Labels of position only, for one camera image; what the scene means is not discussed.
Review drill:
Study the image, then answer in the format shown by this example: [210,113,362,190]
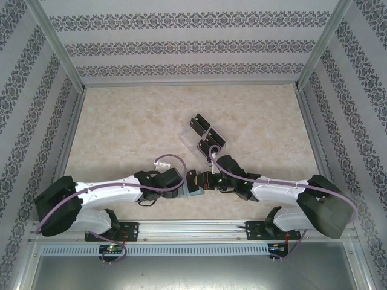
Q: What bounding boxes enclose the black VIP card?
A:
[186,170,201,194]
[195,113,213,129]
[197,138,219,155]
[189,117,209,135]
[204,134,226,147]
[208,127,228,143]

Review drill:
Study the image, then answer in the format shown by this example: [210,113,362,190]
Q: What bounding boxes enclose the clear acrylic card stand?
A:
[180,113,228,166]

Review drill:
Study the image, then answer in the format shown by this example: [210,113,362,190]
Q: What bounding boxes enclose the grey metal panel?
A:
[28,240,371,290]

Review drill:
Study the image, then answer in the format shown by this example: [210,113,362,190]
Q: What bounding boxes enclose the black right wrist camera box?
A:
[216,154,242,178]

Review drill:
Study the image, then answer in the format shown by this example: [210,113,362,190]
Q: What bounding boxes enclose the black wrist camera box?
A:
[161,167,184,190]
[216,154,242,178]

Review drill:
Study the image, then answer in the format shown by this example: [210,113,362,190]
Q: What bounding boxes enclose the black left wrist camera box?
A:
[161,167,184,190]

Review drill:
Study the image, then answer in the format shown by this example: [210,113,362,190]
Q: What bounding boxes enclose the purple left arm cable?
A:
[35,153,187,266]

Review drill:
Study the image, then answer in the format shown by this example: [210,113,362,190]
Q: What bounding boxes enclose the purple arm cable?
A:
[209,144,359,263]
[35,153,187,266]

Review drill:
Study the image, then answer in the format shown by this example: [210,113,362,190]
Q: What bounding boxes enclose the aluminium mounting rail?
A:
[29,219,355,243]

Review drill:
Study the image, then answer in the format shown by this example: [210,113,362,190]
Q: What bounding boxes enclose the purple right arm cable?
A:
[209,144,359,263]

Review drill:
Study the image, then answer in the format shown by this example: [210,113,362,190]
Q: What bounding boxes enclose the slotted grey cable duct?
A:
[41,243,270,257]

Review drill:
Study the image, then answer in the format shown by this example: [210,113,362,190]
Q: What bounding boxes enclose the aluminium table side rail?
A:
[53,87,88,223]
[295,87,345,219]

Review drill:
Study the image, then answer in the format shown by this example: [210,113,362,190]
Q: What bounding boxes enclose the aluminium frame post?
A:
[28,0,88,91]
[347,238,379,290]
[8,240,42,290]
[293,0,353,90]

